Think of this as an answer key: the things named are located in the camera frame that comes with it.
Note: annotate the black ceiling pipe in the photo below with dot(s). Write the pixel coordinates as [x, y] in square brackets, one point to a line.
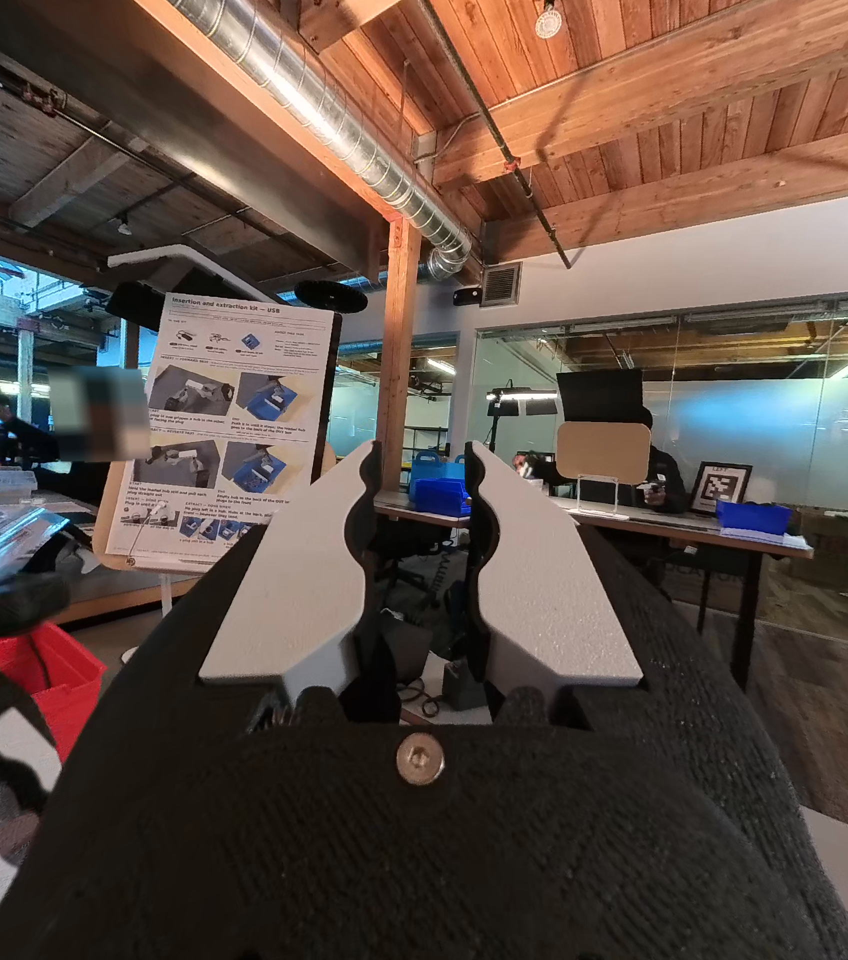
[499, 142]

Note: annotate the studio light on stand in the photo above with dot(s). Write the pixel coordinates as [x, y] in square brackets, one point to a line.
[521, 394]

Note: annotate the black lamp head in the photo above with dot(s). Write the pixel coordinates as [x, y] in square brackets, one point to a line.
[131, 304]

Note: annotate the red plastic bin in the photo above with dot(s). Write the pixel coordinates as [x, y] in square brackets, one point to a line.
[71, 675]

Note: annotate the long wooden desk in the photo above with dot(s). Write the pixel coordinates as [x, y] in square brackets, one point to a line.
[694, 525]

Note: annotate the small black device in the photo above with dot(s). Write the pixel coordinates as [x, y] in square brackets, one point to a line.
[461, 686]

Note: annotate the metal air duct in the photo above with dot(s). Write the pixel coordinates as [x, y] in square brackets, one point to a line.
[334, 127]

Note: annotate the black office chair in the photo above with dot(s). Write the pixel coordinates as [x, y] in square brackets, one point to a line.
[416, 555]

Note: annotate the black flat panel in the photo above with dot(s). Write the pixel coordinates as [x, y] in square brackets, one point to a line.
[598, 396]

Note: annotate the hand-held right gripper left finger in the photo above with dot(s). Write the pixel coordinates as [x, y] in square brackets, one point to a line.
[296, 585]

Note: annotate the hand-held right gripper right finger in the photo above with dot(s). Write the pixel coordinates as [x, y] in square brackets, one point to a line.
[551, 592]

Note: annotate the round white ceiling fixture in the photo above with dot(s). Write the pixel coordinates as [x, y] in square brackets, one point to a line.
[548, 24]

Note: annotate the shallow blue plastic bin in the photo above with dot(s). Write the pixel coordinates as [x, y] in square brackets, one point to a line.
[754, 517]

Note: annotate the wooden post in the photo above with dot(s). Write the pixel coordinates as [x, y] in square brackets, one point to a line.
[400, 337]

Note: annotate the printed instruction sheet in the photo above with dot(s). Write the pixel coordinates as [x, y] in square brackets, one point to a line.
[229, 420]

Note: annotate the framed printed tag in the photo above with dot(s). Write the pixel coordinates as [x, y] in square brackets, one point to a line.
[722, 487]

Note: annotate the black round disc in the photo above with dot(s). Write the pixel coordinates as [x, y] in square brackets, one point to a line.
[330, 295]

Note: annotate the tan board on clear stand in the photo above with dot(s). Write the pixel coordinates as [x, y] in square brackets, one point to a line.
[604, 454]

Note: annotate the wall vent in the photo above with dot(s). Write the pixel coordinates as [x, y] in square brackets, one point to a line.
[500, 283]

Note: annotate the wooden easel board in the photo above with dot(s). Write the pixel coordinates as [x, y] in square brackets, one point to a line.
[118, 502]

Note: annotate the white sheet stand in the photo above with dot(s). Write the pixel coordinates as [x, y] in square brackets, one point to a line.
[167, 596]

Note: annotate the clear plastic sheet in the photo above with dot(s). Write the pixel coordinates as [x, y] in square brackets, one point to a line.
[4, 540]

